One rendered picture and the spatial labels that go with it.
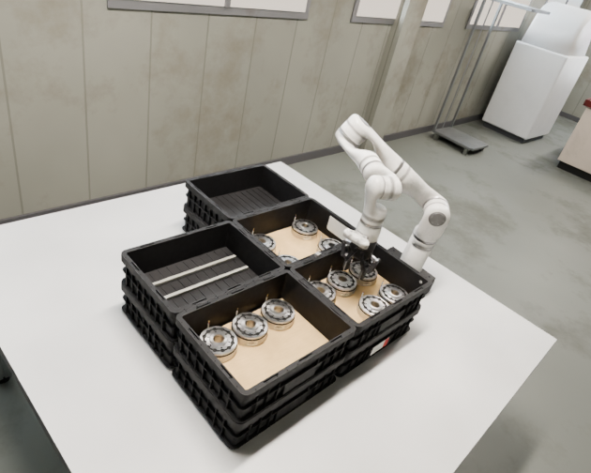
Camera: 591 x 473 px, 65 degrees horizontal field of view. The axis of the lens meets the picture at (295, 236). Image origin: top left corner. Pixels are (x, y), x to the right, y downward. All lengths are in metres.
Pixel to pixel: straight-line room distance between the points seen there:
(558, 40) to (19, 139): 6.07
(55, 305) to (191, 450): 0.64
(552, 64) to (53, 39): 5.74
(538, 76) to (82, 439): 6.57
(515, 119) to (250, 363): 6.25
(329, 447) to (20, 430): 1.30
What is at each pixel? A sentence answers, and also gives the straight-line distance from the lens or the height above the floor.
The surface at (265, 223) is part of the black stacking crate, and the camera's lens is 1.73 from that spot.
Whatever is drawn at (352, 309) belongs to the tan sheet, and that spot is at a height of 0.83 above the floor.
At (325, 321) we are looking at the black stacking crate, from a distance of 1.38.
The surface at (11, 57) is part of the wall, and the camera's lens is 2.83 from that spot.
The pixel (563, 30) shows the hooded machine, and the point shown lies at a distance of 7.07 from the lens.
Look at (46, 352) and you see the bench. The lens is 1.49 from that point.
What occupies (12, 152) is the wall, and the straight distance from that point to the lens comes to 3.00.
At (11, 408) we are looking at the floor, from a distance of 2.28.
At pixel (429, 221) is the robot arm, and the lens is 1.72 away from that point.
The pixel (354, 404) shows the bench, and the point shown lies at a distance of 1.45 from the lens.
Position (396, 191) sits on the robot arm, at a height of 1.24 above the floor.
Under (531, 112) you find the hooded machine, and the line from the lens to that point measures 7.07.
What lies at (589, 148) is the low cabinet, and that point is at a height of 0.36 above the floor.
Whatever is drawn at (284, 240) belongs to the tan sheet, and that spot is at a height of 0.83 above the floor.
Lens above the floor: 1.80
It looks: 33 degrees down
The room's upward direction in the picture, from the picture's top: 14 degrees clockwise
